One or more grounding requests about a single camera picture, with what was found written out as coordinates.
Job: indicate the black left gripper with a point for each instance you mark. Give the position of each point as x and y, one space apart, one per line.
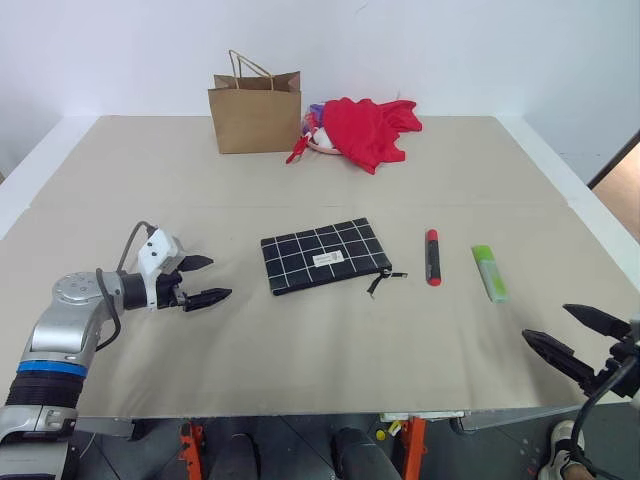
171 292

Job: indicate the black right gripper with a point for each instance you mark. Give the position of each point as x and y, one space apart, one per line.
622 365

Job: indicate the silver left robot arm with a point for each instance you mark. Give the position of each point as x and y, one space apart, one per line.
60 325

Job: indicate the black grid pencil pouch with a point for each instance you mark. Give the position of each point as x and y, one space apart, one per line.
320 255

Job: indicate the green highlighter pen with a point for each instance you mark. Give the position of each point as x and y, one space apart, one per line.
491 272

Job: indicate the white shoe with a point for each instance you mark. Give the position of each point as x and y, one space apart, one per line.
562 447

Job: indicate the brown door panel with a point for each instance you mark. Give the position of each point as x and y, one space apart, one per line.
620 200

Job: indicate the red and black marker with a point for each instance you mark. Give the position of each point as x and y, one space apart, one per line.
433 260

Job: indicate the brown paper bag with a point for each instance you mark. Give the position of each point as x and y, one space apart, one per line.
255 117

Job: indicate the orange table clamp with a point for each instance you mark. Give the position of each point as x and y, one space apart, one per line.
192 450
416 447

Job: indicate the dark rounded shape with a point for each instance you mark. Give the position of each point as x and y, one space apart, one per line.
246 457
357 455

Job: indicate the pink white basket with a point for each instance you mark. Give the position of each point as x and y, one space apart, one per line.
317 135

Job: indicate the yellow tag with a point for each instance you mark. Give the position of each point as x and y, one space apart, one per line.
382 434

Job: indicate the red cloth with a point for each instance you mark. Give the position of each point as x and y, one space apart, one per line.
365 130

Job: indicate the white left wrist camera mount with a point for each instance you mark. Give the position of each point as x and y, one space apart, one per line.
157 250

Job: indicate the silver table bracket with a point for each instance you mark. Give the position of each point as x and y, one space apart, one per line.
107 426

